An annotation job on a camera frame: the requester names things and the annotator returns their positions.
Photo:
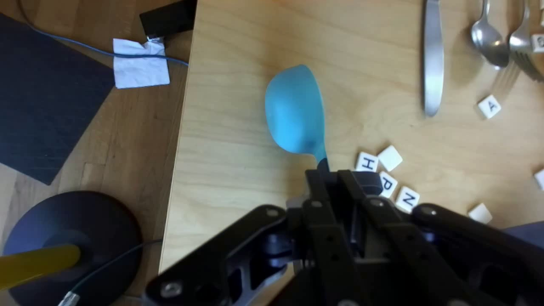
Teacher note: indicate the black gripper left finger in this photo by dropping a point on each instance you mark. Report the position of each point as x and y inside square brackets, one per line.
[238, 260]

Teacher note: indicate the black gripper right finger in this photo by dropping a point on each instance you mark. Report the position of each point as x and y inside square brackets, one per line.
[452, 248]

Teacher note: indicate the white letter tile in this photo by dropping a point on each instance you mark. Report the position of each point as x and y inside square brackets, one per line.
[389, 156]
[367, 161]
[539, 178]
[406, 197]
[537, 42]
[490, 105]
[388, 183]
[479, 212]

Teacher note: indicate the black round base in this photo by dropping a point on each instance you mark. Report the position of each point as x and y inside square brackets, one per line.
[85, 238]

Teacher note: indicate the silver table knife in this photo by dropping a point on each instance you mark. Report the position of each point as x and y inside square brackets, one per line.
[434, 56]

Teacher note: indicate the silver spoon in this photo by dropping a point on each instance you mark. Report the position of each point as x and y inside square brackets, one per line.
[488, 42]

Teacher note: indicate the white paper sheet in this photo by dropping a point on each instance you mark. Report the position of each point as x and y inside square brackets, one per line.
[138, 68]

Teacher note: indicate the silver fork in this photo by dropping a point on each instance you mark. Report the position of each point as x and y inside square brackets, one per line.
[520, 39]

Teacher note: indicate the black box on floor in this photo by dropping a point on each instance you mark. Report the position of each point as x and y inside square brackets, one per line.
[170, 17]

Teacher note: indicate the dark floor mat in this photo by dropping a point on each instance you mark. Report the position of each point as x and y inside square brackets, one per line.
[44, 95]

